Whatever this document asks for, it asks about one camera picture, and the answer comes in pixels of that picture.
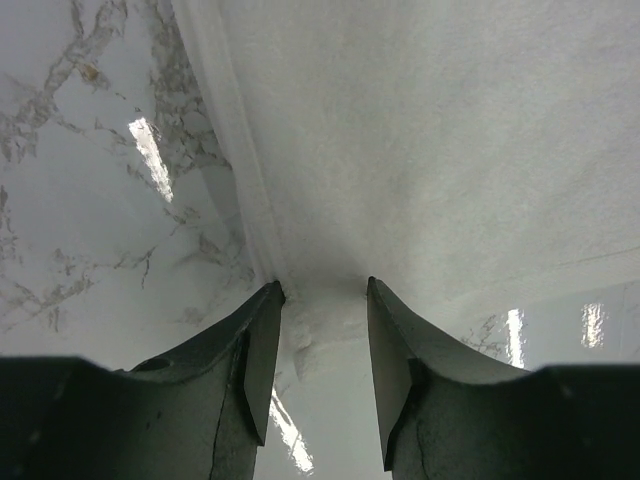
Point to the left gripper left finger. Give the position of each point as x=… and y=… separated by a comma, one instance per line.
x=197, y=411

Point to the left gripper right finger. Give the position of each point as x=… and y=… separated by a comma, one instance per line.
x=447, y=411

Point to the white towel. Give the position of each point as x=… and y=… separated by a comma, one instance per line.
x=473, y=155

